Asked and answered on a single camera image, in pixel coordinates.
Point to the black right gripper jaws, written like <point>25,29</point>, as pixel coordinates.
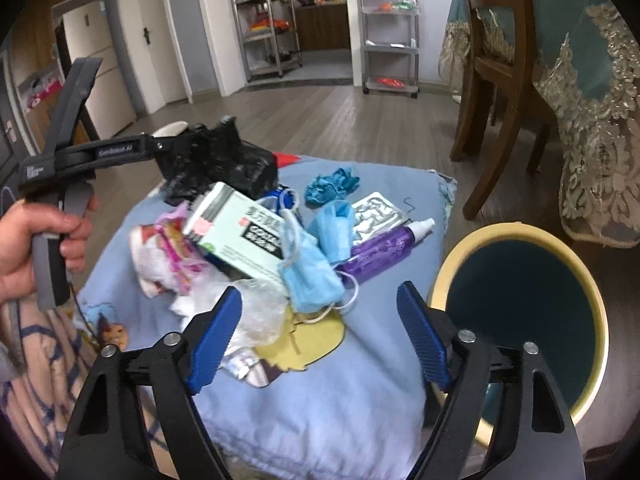
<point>196,157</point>

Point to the pink snack wrapper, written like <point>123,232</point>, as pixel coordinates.
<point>164,260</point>

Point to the blue face mask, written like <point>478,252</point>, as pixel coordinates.
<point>314,287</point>

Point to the person's left hand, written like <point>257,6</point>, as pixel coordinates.
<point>18,226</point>

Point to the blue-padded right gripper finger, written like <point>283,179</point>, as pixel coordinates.
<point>534,436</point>
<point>106,437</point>

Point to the silver blister pack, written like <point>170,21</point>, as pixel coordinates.
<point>373,215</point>

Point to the teal lace tablecloth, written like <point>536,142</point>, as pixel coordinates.
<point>587,70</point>

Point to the grey wheeled cart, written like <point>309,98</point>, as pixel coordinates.
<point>390,46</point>

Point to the crumpled blue glove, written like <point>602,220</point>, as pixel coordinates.
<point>327,187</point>

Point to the wooden chair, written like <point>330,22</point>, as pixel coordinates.
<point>486,75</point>

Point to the white door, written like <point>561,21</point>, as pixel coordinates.
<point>152,45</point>

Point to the plaid pink sleeve forearm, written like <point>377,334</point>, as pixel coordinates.
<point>45,361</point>

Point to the purple spray bottle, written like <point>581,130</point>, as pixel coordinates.
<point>384,251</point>

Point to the clear plastic bag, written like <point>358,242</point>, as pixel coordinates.
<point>263,310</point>

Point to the light blue cartoon cushion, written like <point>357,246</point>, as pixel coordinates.
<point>358,412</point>

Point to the metal shelving rack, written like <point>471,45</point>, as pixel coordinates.
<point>268,37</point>

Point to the white medicine box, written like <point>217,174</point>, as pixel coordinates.
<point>236,230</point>

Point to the blue foil wrapper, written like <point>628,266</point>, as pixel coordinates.
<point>280,199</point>

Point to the yellow-rimmed teal trash bin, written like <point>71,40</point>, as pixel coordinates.
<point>514,283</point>

